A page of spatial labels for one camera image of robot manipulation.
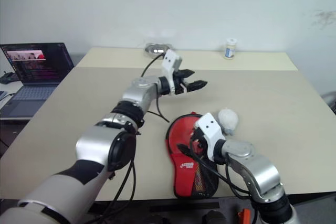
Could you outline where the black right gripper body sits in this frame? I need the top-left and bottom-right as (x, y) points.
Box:
(190, 128), (209, 159)

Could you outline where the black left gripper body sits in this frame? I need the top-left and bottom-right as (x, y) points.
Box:
(173, 70), (191, 95)

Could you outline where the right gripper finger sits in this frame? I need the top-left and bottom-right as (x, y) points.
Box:
(176, 144), (198, 158)

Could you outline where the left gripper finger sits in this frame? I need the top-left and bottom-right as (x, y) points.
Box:
(179, 68), (196, 79)
(186, 80), (208, 92)

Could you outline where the black mesh racket case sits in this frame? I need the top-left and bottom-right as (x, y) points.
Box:
(164, 112), (220, 198)

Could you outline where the red table tennis paddle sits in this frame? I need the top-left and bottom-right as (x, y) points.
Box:
(167, 115), (211, 193)

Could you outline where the white paper ball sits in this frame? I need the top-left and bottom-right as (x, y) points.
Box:
(217, 108), (239, 137)

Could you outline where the steel bowl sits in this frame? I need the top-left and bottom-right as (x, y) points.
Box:
(144, 42), (174, 58)

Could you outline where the white plastic bottle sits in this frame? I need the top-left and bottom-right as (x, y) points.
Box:
(223, 38), (238, 60)

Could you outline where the dark rounded shape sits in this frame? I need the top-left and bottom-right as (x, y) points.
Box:
(202, 210), (226, 224)

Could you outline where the red block under table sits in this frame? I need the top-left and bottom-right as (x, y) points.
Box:
(237, 209), (250, 224)

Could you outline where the open grey laptop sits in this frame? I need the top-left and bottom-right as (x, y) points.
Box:
(0, 42), (75, 118)

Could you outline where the black handheld controller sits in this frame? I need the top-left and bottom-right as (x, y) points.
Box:
(0, 70), (19, 84)

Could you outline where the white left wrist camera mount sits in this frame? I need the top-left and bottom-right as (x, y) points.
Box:
(160, 49), (183, 95)

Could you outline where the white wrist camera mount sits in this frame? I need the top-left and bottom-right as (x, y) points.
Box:
(194, 113), (226, 161)
(160, 49), (183, 95)

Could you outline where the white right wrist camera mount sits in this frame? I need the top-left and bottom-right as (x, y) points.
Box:
(194, 113), (226, 161)

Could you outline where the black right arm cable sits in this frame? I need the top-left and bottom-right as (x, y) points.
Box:
(189, 137), (260, 201)

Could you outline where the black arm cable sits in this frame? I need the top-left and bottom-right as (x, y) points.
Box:
(189, 137), (260, 201)
(103, 54), (171, 224)

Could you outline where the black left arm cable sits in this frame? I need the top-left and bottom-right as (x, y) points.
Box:
(103, 54), (171, 224)

